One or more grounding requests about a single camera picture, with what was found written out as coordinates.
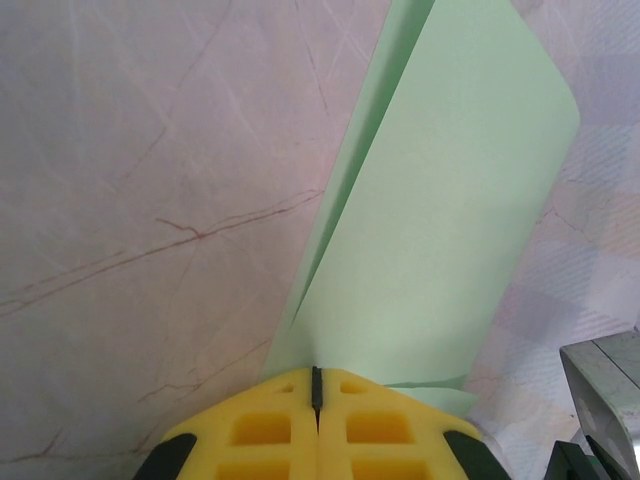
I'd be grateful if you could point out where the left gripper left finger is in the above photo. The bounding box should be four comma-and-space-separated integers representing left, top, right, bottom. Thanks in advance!
132, 366, 322, 480

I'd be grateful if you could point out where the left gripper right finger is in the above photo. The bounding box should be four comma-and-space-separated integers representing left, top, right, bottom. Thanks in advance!
315, 366, 512, 480

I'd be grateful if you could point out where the light green paper sheet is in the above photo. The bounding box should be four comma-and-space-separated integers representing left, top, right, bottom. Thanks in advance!
260, 0, 582, 424

